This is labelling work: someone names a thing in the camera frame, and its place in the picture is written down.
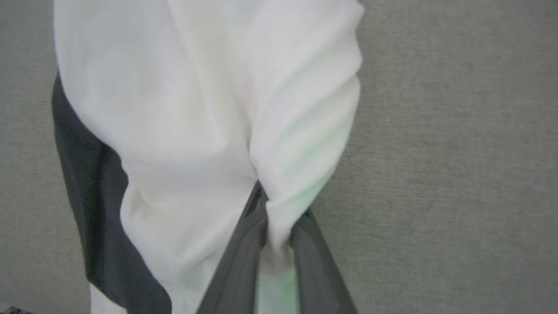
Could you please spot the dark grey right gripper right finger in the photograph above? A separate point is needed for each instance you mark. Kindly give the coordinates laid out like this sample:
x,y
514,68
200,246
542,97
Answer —
x,y
318,270

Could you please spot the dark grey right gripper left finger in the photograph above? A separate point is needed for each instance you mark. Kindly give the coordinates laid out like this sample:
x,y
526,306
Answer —
x,y
237,266

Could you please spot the white and black cartoon shirt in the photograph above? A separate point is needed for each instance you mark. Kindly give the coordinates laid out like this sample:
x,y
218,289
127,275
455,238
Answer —
x,y
183,109

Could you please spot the grey fabric sofa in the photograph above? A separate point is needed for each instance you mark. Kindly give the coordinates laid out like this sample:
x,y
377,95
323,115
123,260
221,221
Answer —
x,y
444,139

